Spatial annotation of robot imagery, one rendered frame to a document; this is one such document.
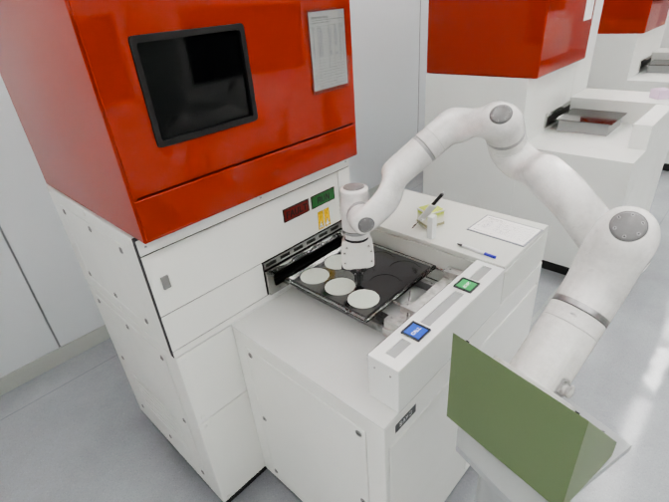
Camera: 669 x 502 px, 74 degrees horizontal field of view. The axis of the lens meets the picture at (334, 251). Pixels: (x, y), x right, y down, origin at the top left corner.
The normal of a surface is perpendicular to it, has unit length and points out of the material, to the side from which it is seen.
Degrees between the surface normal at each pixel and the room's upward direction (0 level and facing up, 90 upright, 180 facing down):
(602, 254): 81
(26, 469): 0
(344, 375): 0
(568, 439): 90
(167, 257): 90
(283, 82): 90
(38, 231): 90
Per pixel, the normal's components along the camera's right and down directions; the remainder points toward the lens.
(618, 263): -0.58, 0.35
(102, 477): -0.07, -0.86
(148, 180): 0.73, 0.30
